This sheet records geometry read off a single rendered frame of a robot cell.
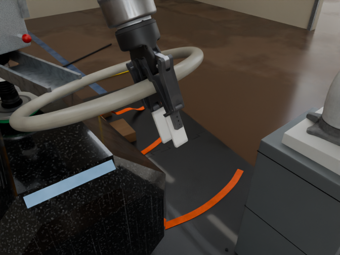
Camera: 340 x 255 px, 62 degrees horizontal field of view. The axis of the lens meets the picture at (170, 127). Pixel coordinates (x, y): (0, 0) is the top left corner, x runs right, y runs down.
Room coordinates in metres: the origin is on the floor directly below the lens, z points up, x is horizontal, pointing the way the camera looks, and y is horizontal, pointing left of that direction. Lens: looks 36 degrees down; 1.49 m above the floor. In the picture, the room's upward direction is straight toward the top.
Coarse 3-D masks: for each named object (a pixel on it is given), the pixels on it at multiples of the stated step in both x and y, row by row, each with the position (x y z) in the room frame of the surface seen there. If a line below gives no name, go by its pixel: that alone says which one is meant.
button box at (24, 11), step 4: (20, 0) 1.07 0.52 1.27; (24, 0) 1.08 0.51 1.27; (20, 4) 1.07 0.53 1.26; (24, 4) 1.08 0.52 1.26; (20, 8) 1.07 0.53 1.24; (24, 8) 1.08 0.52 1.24; (24, 12) 1.07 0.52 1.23; (28, 12) 1.08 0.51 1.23; (24, 16) 1.07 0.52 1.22; (28, 16) 1.08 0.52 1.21
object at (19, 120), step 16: (176, 48) 0.80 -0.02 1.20; (192, 48) 0.70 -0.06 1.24; (192, 64) 0.55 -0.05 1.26; (80, 80) 0.81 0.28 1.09; (96, 80) 0.84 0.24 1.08; (144, 80) 0.47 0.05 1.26; (48, 96) 0.71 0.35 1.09; (112, 96) 0.43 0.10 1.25; (128, 96) 0.44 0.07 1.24; (144, 96) 0.45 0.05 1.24; (16, 112) 0.56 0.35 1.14; (32, 112) 0.63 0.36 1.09; (64, 112) 0.42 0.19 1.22; (80, 112) 0.42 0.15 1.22; (96, 112) 0.42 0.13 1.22; (16, 128) 0.46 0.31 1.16; (32, 128) 0.43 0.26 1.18; (48, 128) 0.42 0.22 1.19
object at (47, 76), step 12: (24, 60) 1.01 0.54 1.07; (36, 60) 0.96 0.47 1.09; (0, 72) 0.90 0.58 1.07; (12, 72) 0.85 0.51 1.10; (24, 72) 0.94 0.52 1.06; (36, 72) 0.94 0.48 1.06; (48, 72) 0.92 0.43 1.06; (60, 72) 0.88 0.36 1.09; (72, 72) 0.84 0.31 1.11; (24, 84) 0.81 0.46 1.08; (36, 84) 0.76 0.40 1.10; (48, 84) 0.84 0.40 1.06; (60, 84) 0.84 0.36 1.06
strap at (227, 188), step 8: (112, 112) 2.08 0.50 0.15; (120, 112) 2.13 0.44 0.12; (152, 144) 1.81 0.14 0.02; (144, 152) 1.71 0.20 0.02; (240, 176) 1.45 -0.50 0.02; (232, 184) 1.37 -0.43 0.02; (224, 192) 1.30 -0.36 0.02; (216, 200) 1.23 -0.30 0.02; (200, 208) 1.17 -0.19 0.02; (208, 208) 1.17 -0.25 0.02; (184, 216) 1.11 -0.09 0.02; (192, 216) 1.11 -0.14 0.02; (168, 224) 1.05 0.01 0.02; (176, 224) 1.05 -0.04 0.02
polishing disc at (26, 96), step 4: (20, 92) 1.15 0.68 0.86; (24, 92) 1.15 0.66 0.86; (28, 92) 1.15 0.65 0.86; (20, 96) 1.12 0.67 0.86; (24, 96) 1.12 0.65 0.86; (28, 96) 1.12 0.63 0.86; (32, 96) 1.12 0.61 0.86; (36, 96) 1.12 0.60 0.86; (0, 100) 1.08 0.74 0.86; (24, 100) 1.08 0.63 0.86; (28, 100) 1.08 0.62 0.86; (0, 104) 1.05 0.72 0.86; (0, 108) 1.01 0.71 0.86; (4, 108) 1.01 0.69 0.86; (12, 108) 1.01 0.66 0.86; (16, 108) 1.01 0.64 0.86; (0, 112) 0.98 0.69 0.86; (4, 112) 0.98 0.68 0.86; (8, 112) 0.98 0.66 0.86; (12, 112) 0.98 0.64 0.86; (0, 116) 0.95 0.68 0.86; (4, 116) 0.95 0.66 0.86; (8, 116) 0.95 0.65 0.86
